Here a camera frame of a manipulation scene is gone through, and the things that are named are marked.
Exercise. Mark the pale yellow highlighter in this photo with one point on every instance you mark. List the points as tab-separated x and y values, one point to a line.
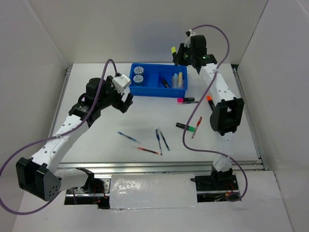
180	80

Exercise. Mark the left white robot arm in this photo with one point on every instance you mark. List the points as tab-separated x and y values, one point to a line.
39	175

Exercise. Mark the dark blue pen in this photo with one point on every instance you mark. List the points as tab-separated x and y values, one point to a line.
158	138

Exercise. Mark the blue plastic sorting tray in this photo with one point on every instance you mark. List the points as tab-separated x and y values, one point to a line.
153	86

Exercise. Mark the white foil panel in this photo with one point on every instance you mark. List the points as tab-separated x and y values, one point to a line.
154	191

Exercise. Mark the black yellow highlighter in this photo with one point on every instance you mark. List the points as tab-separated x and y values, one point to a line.
174	56

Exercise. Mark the light blue highlighter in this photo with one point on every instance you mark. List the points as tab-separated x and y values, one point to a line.
175	80

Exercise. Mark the black orange highlighter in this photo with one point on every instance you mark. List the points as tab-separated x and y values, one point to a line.
210	102

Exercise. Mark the black purple highlighter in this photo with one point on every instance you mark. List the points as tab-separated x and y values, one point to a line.
164	82

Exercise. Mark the aluminium front rail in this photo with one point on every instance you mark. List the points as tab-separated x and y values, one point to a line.
141	168

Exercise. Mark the teal gel pen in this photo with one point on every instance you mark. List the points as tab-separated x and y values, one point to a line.
165	142

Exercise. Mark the blue gel pen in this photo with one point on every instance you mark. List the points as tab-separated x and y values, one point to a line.
129	137

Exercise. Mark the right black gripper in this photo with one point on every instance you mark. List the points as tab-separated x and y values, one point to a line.
180	61

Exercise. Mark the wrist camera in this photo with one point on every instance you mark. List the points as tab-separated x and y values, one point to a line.
190	33
121	83

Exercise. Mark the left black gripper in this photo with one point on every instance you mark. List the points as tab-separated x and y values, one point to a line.
121	105

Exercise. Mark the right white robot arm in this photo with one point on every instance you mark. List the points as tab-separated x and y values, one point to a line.
226	107

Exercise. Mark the black green highlighter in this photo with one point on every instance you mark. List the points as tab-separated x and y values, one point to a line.
183	126

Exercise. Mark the red gel pen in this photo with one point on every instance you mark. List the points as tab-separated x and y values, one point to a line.
145	149

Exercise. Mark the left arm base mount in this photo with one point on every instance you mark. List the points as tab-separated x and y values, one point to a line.
95	191

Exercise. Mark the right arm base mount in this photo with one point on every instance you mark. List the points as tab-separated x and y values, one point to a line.
217	187

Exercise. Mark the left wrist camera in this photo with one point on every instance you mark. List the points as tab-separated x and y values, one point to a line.
121	83

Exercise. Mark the black pink highlighter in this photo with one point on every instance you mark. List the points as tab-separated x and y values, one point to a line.
190	99

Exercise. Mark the red ballpoint pen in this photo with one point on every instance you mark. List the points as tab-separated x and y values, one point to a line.
198	123

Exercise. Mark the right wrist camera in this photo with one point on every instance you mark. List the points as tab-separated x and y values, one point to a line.
190	33

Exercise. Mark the purple gel pen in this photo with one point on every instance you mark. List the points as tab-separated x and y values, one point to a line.
191	102

